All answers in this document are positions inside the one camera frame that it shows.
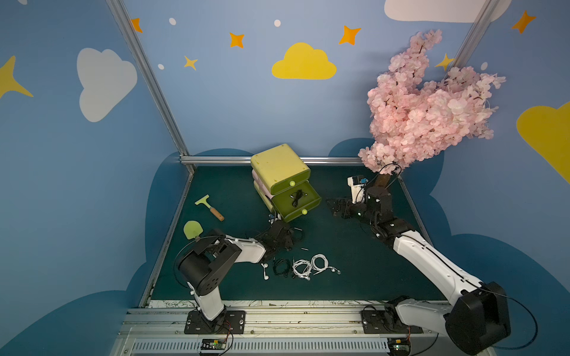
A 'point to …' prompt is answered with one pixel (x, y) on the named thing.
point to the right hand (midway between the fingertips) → (339, 196)
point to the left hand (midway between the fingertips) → (291, 231)
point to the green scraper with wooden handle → (203, 200)
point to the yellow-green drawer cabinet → (280, 177)
